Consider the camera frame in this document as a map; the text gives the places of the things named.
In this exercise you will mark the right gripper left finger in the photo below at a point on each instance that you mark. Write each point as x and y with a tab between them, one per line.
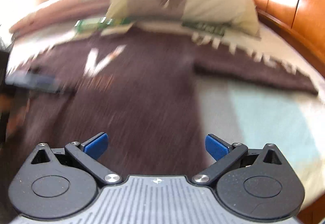
57	183

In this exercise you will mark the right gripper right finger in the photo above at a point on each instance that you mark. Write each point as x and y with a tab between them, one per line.
254	184

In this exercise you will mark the dark brown fuzzy sweater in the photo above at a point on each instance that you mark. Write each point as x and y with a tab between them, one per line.
140	198

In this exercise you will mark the light green carton box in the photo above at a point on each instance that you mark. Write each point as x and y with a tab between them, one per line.
89	24

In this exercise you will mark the green toothpaste tube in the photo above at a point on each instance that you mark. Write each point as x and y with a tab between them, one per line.
111	22

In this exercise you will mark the pink folded blanket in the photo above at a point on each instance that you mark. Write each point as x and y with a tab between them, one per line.
56	11

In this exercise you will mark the dark green patterned box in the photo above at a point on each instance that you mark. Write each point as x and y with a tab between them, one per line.
210	28

